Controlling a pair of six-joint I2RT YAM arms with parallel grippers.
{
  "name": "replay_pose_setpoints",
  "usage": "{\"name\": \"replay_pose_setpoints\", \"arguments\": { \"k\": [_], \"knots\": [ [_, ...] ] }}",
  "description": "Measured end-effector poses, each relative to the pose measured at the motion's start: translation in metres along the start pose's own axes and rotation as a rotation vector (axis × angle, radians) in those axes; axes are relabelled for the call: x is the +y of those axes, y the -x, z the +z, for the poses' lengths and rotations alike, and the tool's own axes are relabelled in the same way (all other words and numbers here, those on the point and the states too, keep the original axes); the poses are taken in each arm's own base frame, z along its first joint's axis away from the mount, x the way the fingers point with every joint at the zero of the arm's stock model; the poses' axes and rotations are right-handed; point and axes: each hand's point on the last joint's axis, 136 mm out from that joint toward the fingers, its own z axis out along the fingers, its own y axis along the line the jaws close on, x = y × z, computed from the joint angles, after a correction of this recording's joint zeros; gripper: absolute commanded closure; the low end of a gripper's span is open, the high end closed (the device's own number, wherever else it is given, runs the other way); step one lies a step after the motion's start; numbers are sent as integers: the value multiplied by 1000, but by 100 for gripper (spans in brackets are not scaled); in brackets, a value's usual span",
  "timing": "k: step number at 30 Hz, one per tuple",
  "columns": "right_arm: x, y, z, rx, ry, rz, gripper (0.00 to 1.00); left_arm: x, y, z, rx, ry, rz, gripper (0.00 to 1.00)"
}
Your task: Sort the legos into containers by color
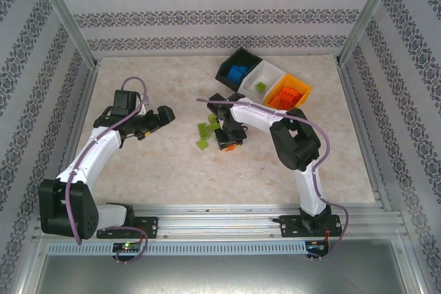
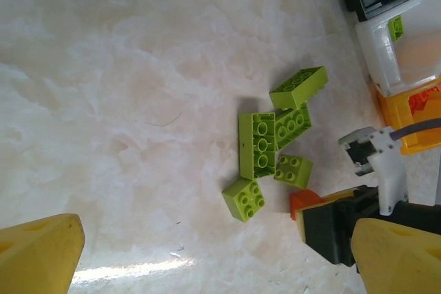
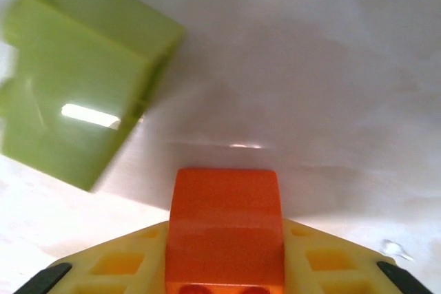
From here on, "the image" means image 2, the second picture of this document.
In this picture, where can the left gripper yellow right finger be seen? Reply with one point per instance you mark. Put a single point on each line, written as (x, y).
(399, 259)

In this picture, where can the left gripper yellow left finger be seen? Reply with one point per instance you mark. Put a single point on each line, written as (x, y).
(38, 256)

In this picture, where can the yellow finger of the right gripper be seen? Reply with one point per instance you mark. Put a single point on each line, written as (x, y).
(327, 232)
(355, 199)

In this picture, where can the orange curved lego brick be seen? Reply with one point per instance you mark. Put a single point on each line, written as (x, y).
(303, 199)

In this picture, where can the lime green long lego brick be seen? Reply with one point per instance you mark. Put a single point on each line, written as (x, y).
(293, 125)
(246, 146)
(293, 99)

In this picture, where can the orange long lego brick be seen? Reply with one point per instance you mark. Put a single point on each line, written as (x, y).
(422, 101)

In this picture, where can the orange plastic bin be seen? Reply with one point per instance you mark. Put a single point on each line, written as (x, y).
(392, 111)

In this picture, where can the white plastic bin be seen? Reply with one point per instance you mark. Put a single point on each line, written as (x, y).
(382, 63)

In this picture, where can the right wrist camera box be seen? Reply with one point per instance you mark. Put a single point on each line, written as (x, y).
(386, 170)

